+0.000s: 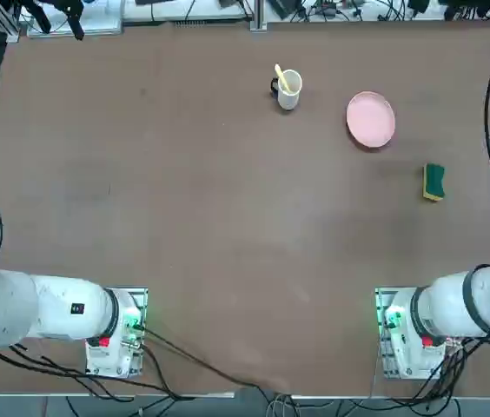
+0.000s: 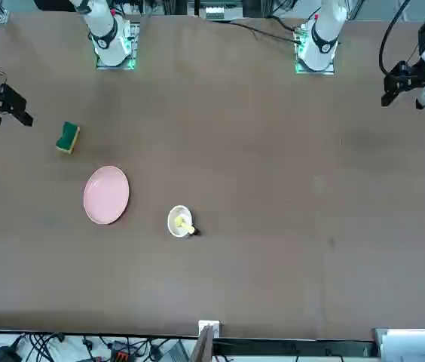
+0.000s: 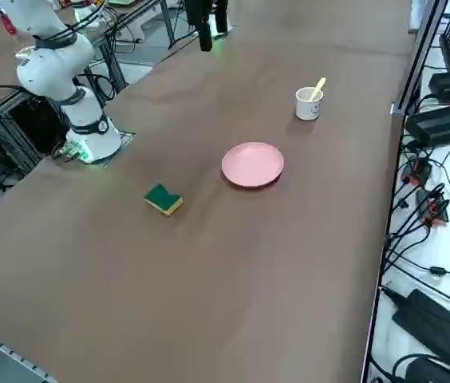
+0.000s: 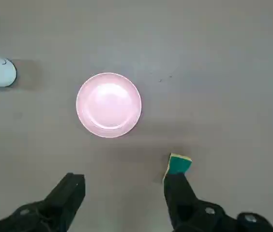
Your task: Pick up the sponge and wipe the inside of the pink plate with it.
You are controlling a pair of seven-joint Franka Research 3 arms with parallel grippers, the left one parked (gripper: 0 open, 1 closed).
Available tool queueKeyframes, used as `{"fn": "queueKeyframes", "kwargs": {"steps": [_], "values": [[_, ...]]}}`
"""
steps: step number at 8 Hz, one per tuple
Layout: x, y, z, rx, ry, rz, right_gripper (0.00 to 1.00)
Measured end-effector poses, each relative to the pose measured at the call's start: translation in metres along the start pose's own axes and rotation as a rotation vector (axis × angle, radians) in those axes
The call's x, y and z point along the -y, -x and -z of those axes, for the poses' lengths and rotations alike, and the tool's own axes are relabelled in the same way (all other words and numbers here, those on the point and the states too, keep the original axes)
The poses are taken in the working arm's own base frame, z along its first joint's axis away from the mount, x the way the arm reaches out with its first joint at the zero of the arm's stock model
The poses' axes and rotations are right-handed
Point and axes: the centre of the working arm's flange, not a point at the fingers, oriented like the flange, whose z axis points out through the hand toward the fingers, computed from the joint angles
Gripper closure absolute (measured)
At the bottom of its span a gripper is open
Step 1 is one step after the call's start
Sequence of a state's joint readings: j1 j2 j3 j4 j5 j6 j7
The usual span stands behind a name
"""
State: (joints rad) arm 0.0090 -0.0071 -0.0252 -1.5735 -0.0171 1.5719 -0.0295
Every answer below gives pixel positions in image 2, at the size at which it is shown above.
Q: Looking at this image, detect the pink plate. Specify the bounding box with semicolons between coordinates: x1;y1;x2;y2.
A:
83;165;130;225

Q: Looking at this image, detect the white mug with black handle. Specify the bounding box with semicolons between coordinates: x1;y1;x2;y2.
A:
167;204;203;239

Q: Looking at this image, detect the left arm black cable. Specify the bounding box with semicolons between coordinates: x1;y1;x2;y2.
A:
379;0;425;76

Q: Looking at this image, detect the green and yellow sponge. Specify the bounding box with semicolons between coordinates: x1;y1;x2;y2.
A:
54;121;81;155

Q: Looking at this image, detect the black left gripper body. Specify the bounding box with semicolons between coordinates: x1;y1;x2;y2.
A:
392;60;425;91

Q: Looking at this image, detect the black table cable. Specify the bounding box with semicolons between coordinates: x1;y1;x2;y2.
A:
211;17;306;43
267;14;300;33

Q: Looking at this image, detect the yellow spoon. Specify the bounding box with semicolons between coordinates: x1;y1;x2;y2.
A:
173;214;197;235

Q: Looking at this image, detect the metal framed white tray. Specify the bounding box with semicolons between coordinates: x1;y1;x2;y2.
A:
371;327;425;362

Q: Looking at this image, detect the black power adapter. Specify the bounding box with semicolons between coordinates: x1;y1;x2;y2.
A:
0;343;24;362

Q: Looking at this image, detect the upright post with bracket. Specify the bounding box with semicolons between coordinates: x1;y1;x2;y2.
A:
191;319;222;362

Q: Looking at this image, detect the power strip with red switches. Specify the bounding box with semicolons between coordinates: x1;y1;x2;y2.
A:
107;340;131;362

